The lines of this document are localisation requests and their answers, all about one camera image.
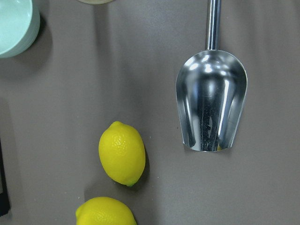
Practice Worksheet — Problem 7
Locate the metal ice scoop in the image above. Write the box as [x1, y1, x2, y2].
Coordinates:
[176, 0, 248, 152]

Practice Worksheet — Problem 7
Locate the yellow lemon near scoop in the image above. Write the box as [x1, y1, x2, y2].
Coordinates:
[98, 121, 146, 187]

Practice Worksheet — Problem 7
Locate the yellow lemon near lime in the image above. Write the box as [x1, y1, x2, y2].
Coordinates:
[75, 197, 137, 225]

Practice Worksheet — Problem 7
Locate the mint green bowl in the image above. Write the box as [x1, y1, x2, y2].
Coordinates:
[0, 0, 40, 58]

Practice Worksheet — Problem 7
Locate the steel muddler black tip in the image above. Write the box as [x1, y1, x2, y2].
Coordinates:
[0, 148, 10, 217]

